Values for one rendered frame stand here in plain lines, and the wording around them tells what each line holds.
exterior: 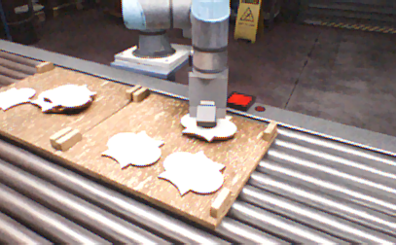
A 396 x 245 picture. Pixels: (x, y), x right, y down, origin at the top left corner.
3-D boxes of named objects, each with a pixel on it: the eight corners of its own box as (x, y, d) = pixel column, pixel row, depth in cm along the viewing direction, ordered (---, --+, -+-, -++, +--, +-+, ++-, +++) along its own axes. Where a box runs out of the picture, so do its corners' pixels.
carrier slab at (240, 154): (148, 96, 100) (147, 91, 99) (277, 133, 83) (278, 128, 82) (54, 158, 74) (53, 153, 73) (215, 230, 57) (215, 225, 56)
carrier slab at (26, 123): (54, 70, 117) (54, 66, 117) (146, 96, 100) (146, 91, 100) (-47, 113, 92) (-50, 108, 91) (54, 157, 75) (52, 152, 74)
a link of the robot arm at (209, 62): (227, 53, 66) (187, 52, 67) (226, 74, 69) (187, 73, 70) (228, 42, 73) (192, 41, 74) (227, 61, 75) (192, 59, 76)
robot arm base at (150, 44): (146, 46, 149) (144, 23, 144) (177, 49, 145) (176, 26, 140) (129, 55, 137) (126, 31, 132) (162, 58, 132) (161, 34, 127)
